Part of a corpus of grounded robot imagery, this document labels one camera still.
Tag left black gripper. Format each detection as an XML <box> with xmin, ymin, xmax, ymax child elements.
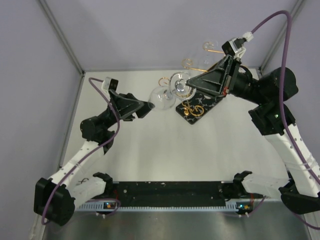
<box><xmin>99</xmin><ymin>89</ymin><xmax>156</xmax><ymax>131</ymax></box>

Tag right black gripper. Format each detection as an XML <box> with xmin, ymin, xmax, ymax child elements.
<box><xmin>185</xmin><ymin>56</ymin><xmax>267</xmax><ymax>106</ymax></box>

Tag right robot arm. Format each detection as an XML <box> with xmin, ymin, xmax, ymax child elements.
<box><xmin>186</xmin><ymin>55</ymin><xmax>320</xmax><ymax>215</ymax></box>

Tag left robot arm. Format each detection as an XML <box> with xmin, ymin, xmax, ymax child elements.
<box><xmin>33</xmin><ymin>90</ymin><xmax>152</xmax><ymax>226</ymax></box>

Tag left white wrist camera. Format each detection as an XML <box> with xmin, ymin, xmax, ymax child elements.
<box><xmin>101</xmin><ymin>77</ymin><xmax>119</xmax><ymax>93</ymax></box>

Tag gold wire glass rack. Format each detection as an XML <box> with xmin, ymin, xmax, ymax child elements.
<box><xmin>149</xmin><ymin>40</ymin><xmax>225</xmax><ymax>124</ymax></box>

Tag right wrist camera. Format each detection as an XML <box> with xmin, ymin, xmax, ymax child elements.
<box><xmin>221</xmin><ymin>37</ymin><xmax>247</xmax><ymax>59</ymax></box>

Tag white cable duct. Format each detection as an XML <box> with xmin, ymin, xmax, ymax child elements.
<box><xmin>75</xmin><ymin>200</ymin><xmax>252</xmax><ymax>213</ymax></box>

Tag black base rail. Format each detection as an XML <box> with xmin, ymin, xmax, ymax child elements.
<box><xmin>91</xmin><ymin>171</ymin><xmax>258</xmax><ymax>208</ymax></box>

